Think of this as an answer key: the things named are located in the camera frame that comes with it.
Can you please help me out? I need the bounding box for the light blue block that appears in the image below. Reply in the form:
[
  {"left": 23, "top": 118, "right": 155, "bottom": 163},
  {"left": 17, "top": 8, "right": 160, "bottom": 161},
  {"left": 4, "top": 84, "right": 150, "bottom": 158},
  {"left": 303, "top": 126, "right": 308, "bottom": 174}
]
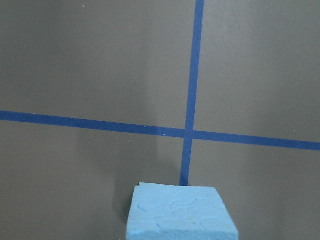
[{"left": 126, "top": 182, "right": 239, "bottom": 240}]

